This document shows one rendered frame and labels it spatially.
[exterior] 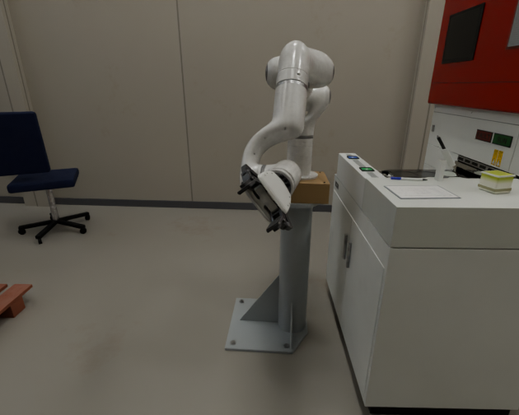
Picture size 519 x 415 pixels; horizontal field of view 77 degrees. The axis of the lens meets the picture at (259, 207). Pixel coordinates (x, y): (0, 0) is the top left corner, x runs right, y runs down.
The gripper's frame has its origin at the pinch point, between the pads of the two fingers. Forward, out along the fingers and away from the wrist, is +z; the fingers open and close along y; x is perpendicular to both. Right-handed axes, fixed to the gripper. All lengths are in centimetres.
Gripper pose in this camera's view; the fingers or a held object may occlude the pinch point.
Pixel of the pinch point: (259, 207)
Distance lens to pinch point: 62.3
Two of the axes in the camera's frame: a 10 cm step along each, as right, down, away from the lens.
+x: 7.6, -5.3, -3.7
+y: -6.0, -7.9, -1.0
